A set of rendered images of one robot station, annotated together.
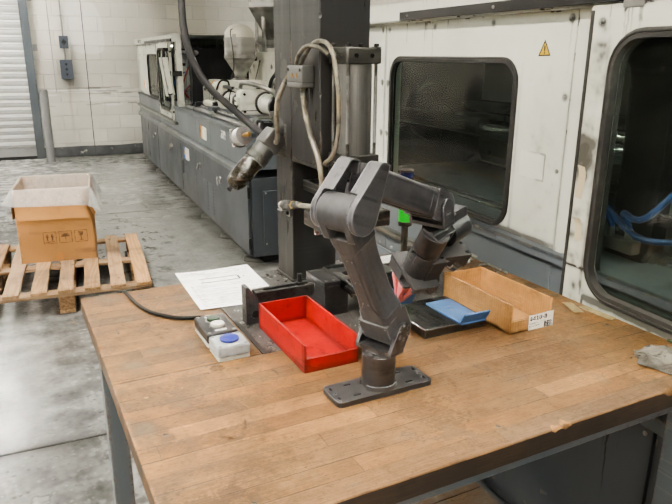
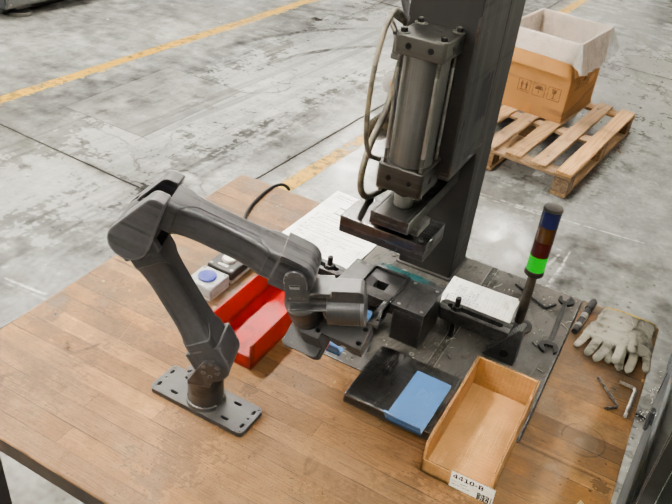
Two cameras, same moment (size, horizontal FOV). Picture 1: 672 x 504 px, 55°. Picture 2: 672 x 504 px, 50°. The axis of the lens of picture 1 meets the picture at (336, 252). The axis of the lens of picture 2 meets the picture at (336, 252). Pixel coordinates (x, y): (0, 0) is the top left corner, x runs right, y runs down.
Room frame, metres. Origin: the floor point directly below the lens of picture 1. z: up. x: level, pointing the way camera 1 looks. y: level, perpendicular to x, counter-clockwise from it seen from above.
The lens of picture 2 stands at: (0.69, -0.92, 1.86)
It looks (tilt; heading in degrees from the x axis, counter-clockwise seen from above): 34 degrees down; 53
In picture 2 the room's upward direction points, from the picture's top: 6 degrees clockwise
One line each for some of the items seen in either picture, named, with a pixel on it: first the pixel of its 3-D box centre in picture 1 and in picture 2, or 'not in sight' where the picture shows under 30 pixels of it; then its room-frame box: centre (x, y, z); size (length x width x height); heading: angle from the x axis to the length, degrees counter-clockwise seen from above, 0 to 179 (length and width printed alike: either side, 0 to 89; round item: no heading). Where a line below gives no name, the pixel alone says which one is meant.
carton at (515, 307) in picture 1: (495, 299); (484, 426); (1.46, -0.39, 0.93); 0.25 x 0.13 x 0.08; 27
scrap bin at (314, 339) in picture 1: (305, 330); (261, 312); (1.27, 0.06, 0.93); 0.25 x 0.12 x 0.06; 27
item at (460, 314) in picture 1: (457, 307); (418, 398); (1.40, -0.28, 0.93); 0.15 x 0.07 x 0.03; 26
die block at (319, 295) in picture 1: (351, 289); (386, 304); (1.51, -0.04, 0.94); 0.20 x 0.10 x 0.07; 117
